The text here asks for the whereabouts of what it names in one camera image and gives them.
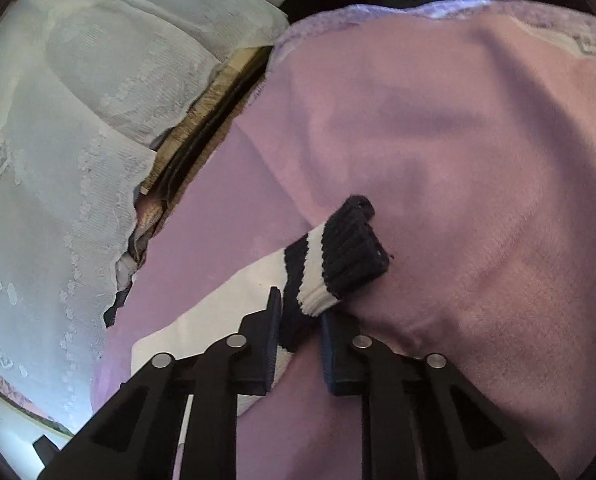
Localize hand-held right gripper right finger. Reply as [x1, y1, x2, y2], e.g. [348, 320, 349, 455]
[320, 307, 561, 480]

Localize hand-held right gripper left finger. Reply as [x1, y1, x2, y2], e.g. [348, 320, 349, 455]
[37, 286, 283, 480]

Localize white sweater with black stripes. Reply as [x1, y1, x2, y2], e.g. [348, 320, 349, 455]
[130, 194, 391, 418]

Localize pink blanket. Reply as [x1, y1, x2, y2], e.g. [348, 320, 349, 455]
[90, 0, 596, 480]

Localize wooden ledge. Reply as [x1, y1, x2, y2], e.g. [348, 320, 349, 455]
[138, 45, 273, 201]

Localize white lace curtain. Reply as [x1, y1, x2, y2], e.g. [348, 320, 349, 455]
[0, 0, 291, 436]

